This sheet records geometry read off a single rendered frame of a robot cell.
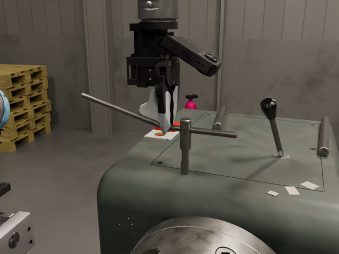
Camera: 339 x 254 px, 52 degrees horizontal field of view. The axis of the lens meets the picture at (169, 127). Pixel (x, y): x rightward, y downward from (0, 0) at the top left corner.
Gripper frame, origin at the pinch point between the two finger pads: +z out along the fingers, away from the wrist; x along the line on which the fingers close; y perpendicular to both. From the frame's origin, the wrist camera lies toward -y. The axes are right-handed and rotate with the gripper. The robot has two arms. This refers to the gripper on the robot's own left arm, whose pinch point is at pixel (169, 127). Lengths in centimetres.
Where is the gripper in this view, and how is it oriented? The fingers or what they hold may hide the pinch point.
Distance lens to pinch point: 68.4
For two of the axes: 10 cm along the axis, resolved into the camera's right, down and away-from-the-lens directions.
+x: -3.6, 2.9, -8.9
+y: -9.3, -1.1, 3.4
